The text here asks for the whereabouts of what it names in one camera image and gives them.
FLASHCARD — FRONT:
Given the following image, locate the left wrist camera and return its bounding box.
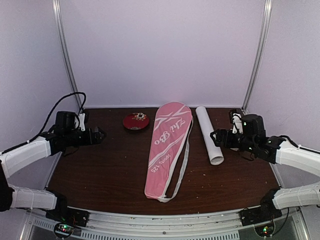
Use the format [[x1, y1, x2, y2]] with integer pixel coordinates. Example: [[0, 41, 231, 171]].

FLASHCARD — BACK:
[[75, 111, 89, 132]]

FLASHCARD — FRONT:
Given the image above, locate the right aluminium corner post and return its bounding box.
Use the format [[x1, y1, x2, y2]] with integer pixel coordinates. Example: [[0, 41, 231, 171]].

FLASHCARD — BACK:
[[241, 0, 273, 113]]

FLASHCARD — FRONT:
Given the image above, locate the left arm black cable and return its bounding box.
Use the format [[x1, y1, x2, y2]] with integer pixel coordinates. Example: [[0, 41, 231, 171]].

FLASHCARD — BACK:
[[0, 92, 87, 153]]

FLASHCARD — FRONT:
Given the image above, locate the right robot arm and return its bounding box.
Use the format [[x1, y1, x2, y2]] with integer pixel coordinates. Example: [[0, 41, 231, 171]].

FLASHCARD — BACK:
[[210, 111, 320, 221]]

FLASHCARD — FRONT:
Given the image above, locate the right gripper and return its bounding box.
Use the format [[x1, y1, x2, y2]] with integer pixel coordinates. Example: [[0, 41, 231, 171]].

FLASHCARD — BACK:
[[210, 129, 257, 154]]

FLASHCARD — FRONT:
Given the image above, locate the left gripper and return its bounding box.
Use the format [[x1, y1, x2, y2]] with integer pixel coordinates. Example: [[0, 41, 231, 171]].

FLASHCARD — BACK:
[[64, 126, 107, 147]]

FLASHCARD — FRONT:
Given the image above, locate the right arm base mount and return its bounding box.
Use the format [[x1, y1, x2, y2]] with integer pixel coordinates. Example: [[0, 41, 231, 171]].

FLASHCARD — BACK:
[[239, 187, 282, 238]]

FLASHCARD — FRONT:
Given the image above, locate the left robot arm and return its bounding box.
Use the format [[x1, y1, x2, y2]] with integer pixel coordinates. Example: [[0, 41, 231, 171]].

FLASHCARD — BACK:
[[0, 111, 106, 222]]

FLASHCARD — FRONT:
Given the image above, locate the left aluminium corner post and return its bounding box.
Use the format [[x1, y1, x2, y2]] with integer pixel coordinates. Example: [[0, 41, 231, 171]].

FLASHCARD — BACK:
[[52, 0, 78, 93]]

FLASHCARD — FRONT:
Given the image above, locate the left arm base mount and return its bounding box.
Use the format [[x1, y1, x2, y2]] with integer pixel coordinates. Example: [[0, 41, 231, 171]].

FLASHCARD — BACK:
[[45, 191, 90, 240]]

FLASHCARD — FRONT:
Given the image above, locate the red floral dish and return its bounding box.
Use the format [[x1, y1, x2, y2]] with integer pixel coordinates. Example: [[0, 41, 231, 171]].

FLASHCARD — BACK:
[[122, 112, 150, 131]]

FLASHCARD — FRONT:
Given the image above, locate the aluminium corner post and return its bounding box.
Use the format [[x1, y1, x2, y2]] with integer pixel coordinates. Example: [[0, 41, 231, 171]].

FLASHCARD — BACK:
[[241, 0, 273, 113], [52, 0, 78, 93]]

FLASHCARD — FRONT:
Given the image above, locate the front aluminium rail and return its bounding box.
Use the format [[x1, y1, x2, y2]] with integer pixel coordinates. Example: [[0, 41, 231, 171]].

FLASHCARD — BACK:
[[23, 202, 307, 240]]

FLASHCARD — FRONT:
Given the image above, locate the pink racket bag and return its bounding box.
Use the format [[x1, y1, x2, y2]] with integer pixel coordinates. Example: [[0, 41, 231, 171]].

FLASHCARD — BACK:
[[144, 101, 193, 203]]

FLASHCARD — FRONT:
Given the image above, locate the white shuttlecock tube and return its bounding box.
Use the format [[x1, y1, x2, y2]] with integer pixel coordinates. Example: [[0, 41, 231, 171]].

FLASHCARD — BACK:
[[195, 106, 224, 166]]

